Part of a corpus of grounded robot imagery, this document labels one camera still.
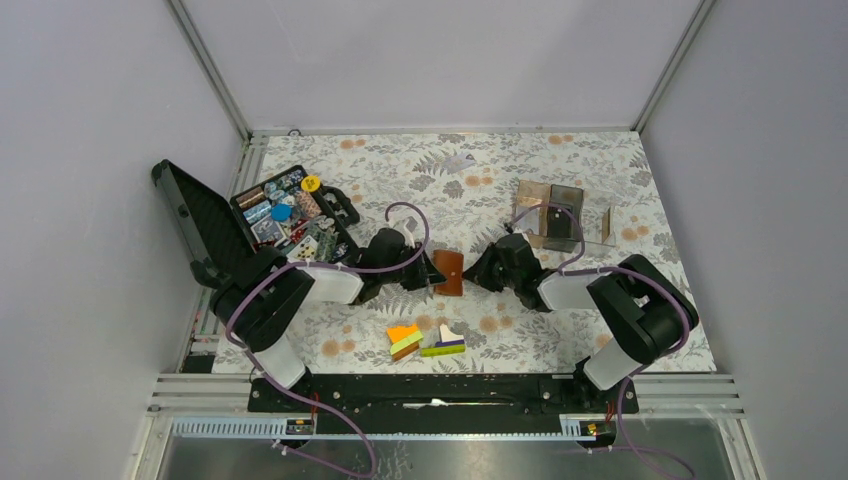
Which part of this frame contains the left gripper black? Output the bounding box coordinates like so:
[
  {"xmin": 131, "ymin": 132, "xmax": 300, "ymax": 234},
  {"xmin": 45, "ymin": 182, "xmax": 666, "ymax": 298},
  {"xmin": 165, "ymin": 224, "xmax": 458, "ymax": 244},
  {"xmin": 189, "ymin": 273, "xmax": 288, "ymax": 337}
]
[{"xmin": 380, "ymin": 242, "xmax": 446, "ymax": 292}]

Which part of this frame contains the brown leather card holder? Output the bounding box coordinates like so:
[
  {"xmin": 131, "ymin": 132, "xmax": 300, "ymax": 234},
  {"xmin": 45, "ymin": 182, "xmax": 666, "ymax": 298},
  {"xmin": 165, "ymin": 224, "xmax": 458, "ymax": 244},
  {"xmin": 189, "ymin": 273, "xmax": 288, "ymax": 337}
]
[{"xmin": 433, "ymin": 249, "xmax": 464, "ymax": 297}]

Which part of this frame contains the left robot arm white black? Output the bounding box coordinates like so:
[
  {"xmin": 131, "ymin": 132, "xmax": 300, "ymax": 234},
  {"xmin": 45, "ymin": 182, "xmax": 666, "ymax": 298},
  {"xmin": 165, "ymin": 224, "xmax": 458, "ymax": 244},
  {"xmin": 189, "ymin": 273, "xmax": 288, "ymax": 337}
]
[{"xmin": 211, "ymin": 228, "xmax": 447, "ymax": 411}]

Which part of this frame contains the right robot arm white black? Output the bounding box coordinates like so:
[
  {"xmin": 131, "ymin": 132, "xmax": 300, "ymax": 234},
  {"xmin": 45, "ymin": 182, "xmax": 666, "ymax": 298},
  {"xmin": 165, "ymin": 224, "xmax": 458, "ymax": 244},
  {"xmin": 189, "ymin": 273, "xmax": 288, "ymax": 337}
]
[{"xmin": 463, "ymin": 233, "xmax": 700, "ymax": 412}]

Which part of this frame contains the black VIP card stack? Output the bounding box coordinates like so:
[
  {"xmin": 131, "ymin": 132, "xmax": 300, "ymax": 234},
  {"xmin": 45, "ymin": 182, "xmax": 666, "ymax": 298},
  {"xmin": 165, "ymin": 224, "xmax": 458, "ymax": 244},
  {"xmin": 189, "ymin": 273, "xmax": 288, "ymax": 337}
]
[{"xmin": 546, "ymin": 206, "xmax": 577, "ymax": 241}]

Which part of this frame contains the orange green brown card stack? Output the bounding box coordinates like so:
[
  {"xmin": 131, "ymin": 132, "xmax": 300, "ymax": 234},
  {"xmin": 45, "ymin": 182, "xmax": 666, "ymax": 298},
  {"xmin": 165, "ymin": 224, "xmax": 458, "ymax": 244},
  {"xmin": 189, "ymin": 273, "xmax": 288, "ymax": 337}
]
[{"xmin": 387, "ymin": 325, "xmax": 423, "ymax": 361}]

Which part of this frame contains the white purple green card stack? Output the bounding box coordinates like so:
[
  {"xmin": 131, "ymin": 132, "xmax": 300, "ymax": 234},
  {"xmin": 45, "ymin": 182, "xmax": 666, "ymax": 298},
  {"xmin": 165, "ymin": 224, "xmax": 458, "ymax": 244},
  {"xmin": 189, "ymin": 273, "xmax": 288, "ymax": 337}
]
[{"xmin": 420, "ymin": 325, "xmax": 466, "ymax": 357}]

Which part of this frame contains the gold card stack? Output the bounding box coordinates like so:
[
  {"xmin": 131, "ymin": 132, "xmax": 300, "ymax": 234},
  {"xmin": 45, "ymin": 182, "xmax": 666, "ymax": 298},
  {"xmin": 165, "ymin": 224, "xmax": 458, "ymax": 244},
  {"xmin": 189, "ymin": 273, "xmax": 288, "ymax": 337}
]
[{"xmin": 600, "ymin": 206, "xmax": 614, "ymax": 244}]

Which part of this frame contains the silver card on mat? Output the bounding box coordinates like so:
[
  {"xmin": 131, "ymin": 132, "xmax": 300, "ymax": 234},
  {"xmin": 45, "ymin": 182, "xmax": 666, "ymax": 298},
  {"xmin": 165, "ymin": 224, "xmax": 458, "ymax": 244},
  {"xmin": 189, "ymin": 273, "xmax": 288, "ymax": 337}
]
[{"xmin": 442, "ymin": 154, "xmax": 476, "ymax": 174}]

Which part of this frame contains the floral patterned table mat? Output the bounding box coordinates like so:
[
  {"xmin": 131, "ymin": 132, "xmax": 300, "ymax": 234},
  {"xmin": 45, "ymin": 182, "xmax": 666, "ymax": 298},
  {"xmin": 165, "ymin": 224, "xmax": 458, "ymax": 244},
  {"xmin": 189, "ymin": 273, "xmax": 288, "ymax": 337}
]
[{"xmin": 211, "ymin": 131, "xmax": 718, "ymax": 376}]

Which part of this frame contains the black poker chip case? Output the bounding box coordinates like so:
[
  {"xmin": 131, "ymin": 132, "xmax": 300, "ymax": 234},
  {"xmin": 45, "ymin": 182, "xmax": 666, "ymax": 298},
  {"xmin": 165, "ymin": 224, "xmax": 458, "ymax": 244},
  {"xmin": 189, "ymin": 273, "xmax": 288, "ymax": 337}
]
[{"xmin": 151, "ymin": 160, "xmax": 360, "ymax": 288}]

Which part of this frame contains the yellow poker chip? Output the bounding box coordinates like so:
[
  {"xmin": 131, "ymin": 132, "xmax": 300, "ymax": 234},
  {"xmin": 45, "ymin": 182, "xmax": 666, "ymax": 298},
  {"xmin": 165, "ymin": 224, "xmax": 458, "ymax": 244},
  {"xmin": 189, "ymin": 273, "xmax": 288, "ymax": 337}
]
[{"xmin": 300, "ymin": 175, "xmax": 322, "ymax": 194}]

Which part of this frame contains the blue poker chip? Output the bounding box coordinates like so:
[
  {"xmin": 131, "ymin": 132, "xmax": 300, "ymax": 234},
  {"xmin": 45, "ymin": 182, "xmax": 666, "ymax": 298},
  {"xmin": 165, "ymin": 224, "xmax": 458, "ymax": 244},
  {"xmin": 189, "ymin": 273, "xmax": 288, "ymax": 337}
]
[{"xmin": 270, "ymin": 203, "xmax": 292, "ymax": 222}]

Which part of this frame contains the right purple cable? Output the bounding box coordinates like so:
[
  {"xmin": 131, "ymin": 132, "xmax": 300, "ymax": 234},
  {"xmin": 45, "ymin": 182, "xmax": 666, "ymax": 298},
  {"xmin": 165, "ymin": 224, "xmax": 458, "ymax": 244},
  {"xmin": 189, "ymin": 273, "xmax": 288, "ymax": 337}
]
[{"xmin": 506, "ymin": 201, "xmax": 697, "ymax": 480}]

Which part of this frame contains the purple cable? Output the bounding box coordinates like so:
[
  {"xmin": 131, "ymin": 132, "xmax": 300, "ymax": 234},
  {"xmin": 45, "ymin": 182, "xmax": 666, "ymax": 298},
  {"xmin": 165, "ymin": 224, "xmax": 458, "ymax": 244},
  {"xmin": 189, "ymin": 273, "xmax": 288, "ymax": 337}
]
[
  {"xmin": 506, "ymin": 201, "xmax": 697, "ymax": 480},
  {"xmin": 225, "ymin": 201, "xmax": 432, "ymax": 480}
]

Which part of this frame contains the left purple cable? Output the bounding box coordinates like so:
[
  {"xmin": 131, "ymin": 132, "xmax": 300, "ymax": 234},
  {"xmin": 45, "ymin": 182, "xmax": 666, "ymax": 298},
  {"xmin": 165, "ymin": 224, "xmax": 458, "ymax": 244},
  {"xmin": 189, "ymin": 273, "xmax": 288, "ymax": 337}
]
[{"xmin": 225, "ymin": 201, "xmax": 432, "ymax": 480}]

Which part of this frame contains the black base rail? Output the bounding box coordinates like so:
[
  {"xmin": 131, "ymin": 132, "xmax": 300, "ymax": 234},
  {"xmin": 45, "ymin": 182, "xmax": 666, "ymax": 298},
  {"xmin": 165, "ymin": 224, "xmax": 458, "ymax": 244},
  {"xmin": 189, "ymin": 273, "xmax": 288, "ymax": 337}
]
[{"xmin": 247, "ymin": 374, "xmax": 639, "ymax": 435}]

